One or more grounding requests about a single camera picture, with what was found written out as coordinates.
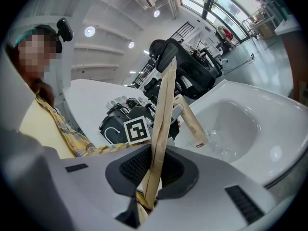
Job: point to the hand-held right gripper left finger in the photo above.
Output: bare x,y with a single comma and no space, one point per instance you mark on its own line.
101,182

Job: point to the white plastic holder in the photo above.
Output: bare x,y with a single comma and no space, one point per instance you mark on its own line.
116,101

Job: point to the teal hair accessory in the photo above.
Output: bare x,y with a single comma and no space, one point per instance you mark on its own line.
22,36

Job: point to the white flat washbasin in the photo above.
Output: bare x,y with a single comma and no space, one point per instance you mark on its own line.
89,100

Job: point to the round ceiling light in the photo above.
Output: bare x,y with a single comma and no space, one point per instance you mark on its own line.
156,13
89,31
131,44

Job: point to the person's head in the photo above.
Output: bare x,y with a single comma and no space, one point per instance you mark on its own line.
38,56

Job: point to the white sink with deep basin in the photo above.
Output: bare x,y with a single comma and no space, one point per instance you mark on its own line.
240,119

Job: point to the black mesh office chair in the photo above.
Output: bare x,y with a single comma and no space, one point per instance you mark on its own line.
192,76
152,88

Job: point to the reddish brown wooden stand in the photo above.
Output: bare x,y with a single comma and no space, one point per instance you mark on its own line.
298,68

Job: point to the person's left forearm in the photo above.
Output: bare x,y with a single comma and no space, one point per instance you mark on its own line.
108,149

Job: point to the red garment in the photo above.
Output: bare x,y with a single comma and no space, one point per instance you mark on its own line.
227,33

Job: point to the black gadget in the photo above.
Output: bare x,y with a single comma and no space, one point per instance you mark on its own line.
132,103

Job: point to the black metal railing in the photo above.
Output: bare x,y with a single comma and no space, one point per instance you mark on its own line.
181,31

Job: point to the person's torso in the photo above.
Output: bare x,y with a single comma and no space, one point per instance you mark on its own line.
41,129

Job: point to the large glass window wall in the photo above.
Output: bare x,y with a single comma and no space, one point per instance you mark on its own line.
228,6

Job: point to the wooden shelf rack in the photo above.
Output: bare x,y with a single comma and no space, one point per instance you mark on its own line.
261,23

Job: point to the black head-mounted camera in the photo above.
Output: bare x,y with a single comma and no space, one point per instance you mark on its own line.
64,30

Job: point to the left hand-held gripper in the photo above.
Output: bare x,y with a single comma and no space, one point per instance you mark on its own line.
137,130

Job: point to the white power strip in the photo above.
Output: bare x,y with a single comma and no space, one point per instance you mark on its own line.
252,56

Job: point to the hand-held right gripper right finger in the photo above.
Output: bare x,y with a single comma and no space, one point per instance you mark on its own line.
211,191

